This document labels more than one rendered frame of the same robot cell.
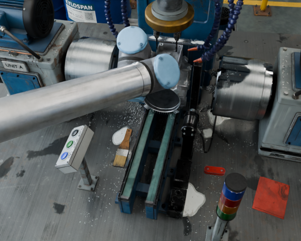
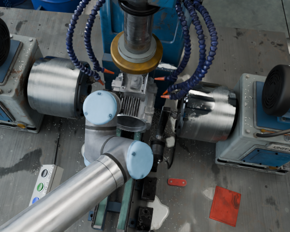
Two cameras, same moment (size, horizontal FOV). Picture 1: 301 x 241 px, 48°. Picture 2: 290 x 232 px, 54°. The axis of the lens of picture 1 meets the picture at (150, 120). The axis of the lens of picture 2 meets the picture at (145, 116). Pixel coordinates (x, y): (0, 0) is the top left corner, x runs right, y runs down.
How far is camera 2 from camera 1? 0.47 m
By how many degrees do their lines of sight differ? 15
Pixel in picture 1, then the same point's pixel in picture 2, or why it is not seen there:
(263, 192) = (218, 202)
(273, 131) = (230, 152)
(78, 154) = not seen: hidden behind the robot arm
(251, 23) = not seen: outside the picture
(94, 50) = (58, 78)
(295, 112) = (253, 143)
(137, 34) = (105, 103)
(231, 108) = (195, 136)
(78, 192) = not seen: hidden behind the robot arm
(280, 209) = (232, 217)
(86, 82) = (54, 210)
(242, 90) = (206, 123)
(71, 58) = (33, 85)
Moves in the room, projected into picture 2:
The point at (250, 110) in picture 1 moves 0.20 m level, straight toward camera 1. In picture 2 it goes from (212, 138) to (201, 185)
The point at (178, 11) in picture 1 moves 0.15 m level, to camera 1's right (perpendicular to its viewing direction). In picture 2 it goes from (147, 53) to (191, 51)
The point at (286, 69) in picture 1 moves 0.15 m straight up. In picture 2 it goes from (248, 101) to (265, 80)
